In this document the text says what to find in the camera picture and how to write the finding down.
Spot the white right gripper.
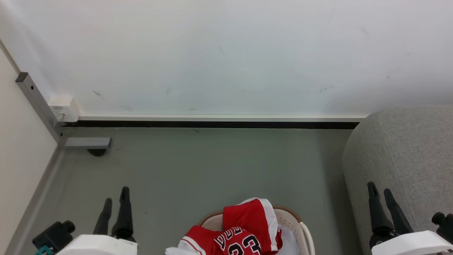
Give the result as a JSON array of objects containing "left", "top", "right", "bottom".
[{"left": 367, "top": 181, "right": 453, "bottom": 255}]

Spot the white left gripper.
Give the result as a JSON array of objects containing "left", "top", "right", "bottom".
[{"left": 56, "top": 186, "right": 139, "bottom": 255}]

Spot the red basketball jersey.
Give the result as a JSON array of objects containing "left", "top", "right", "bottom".
[{"left": 177, "top": 197, "right": 284, "bottom": 255}]

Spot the grey fabric sofa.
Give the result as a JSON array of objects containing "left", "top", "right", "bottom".
[{"left": 342, "top": 105, "right": 453, "bottom": 255}]

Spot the white plastic laundry basket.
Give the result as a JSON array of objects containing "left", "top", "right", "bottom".
[{"left": 198, "top": 205, "right": 316, "bottom": 255}]

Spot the white wall junction box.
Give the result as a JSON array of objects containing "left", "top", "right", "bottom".
[{"left": 47, "top": 95, "right": 81, "bottom": 123}]

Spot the grey metal frame bar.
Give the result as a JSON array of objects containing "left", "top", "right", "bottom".
[{"left": 15, "top": 72, "right": 112, "bottom": 149}]

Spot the white wall cable trunking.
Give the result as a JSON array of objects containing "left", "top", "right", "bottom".
[{"left": 78, "top": 113, "right": 368, "bottom": 123}]

